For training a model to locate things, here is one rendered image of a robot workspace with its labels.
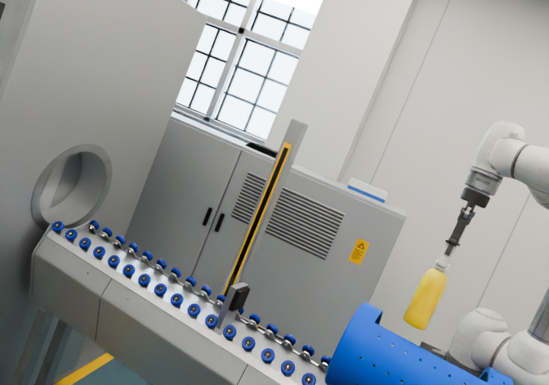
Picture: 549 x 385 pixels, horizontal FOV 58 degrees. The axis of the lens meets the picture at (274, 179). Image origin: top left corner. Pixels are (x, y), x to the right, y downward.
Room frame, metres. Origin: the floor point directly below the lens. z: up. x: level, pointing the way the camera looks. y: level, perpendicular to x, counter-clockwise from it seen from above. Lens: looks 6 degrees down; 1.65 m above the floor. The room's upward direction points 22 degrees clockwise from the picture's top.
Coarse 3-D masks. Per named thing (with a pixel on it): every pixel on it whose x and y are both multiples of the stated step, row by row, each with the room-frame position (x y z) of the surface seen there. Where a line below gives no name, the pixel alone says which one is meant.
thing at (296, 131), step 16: (288, 128) 2.05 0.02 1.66; (304, 128) 2.06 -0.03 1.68; (288, 144) 2.04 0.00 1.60; (288, 160) 2.03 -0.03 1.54; (272, 176) 2.05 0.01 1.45; (272, 192) 2.04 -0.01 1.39; (256, 208) 2.05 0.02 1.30; (272, 208) 2.07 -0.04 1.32; (256, 224) 2.04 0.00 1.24; (256, 240) 2.03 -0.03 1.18; (240, 256) 2.04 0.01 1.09; (240, 272) 2.03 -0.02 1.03; (224, 288) 2.05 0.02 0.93
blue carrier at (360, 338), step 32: (352, 320) 1.46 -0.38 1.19; (352, 352) 1.41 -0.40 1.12; (384, 352) 1.40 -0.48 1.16; (416, 352) 1.40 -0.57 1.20; (352, 384) 1.41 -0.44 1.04; (384, 384) 1.37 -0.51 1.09; (416, 384) 1.34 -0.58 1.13; (448, 384) 1.33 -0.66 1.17; (480, 384) 1.33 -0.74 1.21; (512, 384) 1.36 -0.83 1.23
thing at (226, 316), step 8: (232, 288) 1.66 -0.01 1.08; (240, 288) 1.69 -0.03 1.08; (248, 288) 1.73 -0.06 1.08; (232, 296) 1.66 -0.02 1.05; (240, 296) 1.67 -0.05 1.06; (224, 304) 1.66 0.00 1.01; (232, 304) 1.66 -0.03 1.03; (240, 304) 1.70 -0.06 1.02; (224, 312) 1.66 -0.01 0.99; (232, 312) 1.71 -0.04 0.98; (224, 320) 1.67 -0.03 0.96; (232, 320) 1.74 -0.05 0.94
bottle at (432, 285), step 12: (432, 276) 1.42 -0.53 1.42; (444, 276) 1.42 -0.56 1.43; (420, 288) 1.43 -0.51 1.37; (432, 288) 1.41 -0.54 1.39; (444, 288) 1.42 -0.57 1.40; (420, 300) 1.41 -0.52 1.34; (432, 300) 1.41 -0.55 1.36; (408, 312) 1.43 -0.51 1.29; (420, 312) 1.41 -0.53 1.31; (432, 312) 1.42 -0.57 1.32; (408, 324) 1.42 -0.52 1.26; (420, 324) 1.41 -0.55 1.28
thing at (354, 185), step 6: (354, 180) 3.09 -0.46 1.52; (348, 186) 3.09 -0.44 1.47; (354, 186) 3.09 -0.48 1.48; (360, 186) 3.09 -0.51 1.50; (366, 186) 3.09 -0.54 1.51; (372, 186) 3.10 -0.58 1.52; (354, 192) 3.09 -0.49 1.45; (360, 192) 3.09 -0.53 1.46; (366, 192) 3.08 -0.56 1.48; (372, 192) 3.08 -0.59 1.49; (378, 192) 3.08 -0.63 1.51; (384, 192) 3.08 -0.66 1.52; (372, 198) 3.08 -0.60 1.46; (378, 198) 3.08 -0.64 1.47; (384, 198) 3.07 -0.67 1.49
